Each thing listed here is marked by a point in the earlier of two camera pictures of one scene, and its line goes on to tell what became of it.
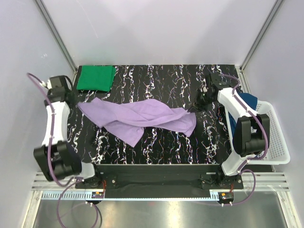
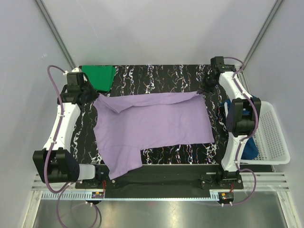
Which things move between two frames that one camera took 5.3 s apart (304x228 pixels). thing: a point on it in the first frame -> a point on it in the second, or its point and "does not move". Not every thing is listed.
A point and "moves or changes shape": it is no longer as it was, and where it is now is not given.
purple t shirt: x=125 y=122 moves or changes shape
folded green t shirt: x=97 y=77 does not move
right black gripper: x=197 y=104 -> x=203 y=87
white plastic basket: x=278 y=153 does not move
